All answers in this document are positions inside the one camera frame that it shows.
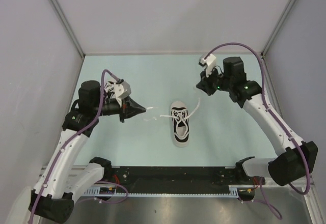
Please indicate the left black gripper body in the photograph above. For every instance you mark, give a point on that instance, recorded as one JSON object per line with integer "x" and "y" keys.
{"x": 110, "y": 107}

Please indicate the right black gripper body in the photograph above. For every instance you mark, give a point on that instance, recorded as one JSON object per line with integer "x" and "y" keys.
{"x": 215, "y": 81}

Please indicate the black white sneaker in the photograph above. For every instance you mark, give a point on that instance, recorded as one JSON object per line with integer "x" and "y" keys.
{"x": 178, "y": 119}
{"x": 109, "y": 87}

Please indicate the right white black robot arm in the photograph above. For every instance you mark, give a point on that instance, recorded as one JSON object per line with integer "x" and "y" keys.
{"x": 295, "y": 157}

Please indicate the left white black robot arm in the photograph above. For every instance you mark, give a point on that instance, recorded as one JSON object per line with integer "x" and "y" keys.
{"x": 54, "y": 196}

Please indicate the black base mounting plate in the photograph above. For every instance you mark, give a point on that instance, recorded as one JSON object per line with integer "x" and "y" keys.
{"x": 183, "y": 176}

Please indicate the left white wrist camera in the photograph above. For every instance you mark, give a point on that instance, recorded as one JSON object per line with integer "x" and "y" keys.
{"x": 121, "y": 90}

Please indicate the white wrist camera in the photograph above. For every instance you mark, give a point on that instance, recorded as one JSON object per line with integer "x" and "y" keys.
{"x": 121, "y": 90}
{"x": 208, "y": 63}

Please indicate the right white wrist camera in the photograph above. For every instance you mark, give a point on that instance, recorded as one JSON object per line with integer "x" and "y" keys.
{"x": 208, "y": 63}

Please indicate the grey slotted cable duct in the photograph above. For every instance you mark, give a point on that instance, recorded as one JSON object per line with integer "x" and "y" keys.
{"x": 201, "y": 191}

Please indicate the right aluminium corner post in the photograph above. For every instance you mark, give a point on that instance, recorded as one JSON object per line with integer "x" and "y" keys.
{"x": 281, "y": 21}

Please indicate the aluminium corner post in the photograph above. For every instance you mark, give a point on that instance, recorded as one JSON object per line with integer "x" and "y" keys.
{"x": 67, "y": 27}
{"x": 281, "y": 21}

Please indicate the left aluminium corner post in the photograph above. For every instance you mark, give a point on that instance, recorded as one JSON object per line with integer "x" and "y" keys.
{"x": 67, "y": 27}

